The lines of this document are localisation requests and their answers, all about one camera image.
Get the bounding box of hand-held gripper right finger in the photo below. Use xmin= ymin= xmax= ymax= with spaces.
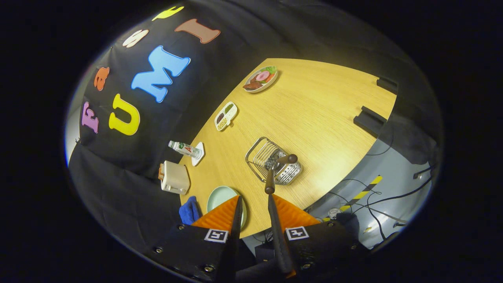
xmin=267 ymin=193 xmax=369 ymax=280

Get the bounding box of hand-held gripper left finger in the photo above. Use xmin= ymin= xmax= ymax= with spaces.
xmin=145 ymin=195 xmax=244 ymax=283

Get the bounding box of wooden handled metal fork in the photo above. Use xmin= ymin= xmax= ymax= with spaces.
xmin=264 ymin=163 xmax=276 ymax=195

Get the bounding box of wooden handled metal spoon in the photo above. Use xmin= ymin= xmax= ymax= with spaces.
xmin=273 ymin=154 xmax=298 ymax=167

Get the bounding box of pale green round plate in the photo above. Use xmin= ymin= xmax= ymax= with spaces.
xmin=207 ymin=186 xmax=248 ymax=230

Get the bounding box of blue folded towel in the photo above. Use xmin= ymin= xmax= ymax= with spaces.
xmin=179 ymin=196 xmax=201 ymax=226

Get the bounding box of white toaster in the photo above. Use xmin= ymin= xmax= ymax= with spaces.
xmin=159 ymin=160 xmax=191 ymax=195

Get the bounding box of white square coaster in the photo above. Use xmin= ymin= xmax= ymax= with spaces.
xmin=191 ymin=141 xmax=205 ymax=167

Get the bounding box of yellow black floor tape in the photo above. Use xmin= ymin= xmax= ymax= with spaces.
xmin=322 ymin=175 xmax=383 ymax=222

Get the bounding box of plastic drink bottle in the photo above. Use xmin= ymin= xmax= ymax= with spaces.
xmin=168 ymin=140 xmax=202 ymax=159

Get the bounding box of white divided dish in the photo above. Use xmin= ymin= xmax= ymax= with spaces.
xmin=214 ymin=101 xmax=239 ymax=132

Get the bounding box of black backdrop cloth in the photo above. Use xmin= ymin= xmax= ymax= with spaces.
xmin=65 ymin=0 xmax=444 ymax=252

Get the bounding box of black table clamp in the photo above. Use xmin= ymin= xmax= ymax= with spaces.
xmin=353 ymin=105 xmax=387 ymax=139
xmin=376 ymin=77 xmax=398 ymax=95

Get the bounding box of white oval food plate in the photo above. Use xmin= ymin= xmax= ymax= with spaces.
xmin=242 ymin=65 xmax=279 ymax=94

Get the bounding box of metal wire basket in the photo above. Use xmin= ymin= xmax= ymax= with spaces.
xmin=245 ymin=136 xmax=303 ymax=186

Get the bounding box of black floor cable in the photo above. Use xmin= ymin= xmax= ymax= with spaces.
xmin=365 ymin=192 xmax=387 ymax=241
xmin=367 ymin=177 xmax=433 ymax=207

